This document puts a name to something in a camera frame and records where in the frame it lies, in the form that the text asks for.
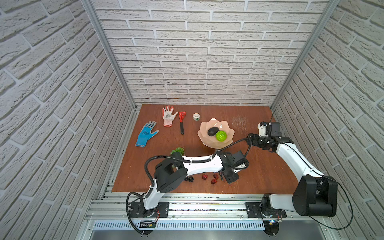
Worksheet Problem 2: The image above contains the green custard apple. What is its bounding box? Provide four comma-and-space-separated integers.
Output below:
215, 130, 228, 142

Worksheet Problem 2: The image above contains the dark avocado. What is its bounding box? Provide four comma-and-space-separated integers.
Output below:
207, 127, 220, 137

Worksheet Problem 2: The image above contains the green grape bunch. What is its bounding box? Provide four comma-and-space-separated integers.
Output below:
171, 147, 185, 156

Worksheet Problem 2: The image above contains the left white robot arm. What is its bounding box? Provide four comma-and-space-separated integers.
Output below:
143, 150, 249, 211

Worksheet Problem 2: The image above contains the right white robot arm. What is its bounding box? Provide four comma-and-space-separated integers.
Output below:
249, 122, 338, 217

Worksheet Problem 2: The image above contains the pink wavy fruit bowl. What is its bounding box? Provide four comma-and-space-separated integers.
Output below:
198, 118, 235, 149

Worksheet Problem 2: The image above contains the white tape roll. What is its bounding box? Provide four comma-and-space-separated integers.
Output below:
193, 113, 201, 121

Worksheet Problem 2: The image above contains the red white work glove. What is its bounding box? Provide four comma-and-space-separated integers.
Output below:
163, 106, 178, 127

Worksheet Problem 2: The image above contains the blue work glove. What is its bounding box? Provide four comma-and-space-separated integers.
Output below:
135, 121, 159, 148

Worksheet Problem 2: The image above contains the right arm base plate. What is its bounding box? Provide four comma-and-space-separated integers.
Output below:
245, 202, 287, 219

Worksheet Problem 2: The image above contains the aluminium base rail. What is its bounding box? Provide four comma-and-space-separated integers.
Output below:
76, 184, 341, 240

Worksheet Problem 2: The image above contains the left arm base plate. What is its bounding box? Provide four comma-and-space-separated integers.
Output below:
128, 200, 170, 219

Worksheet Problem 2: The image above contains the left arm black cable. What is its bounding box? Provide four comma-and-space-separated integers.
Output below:
125, 137, 253, 236

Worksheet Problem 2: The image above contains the aluminium corner post right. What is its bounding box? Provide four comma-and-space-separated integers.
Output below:
270, 0, 340, 111

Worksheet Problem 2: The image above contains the aluminium corner post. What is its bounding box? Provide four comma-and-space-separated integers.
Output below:
270, 0, 340, 111
82, 0, 137, 111

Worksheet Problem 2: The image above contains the aluminium corner post left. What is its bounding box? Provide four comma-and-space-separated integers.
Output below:
82, 0, 137, 111

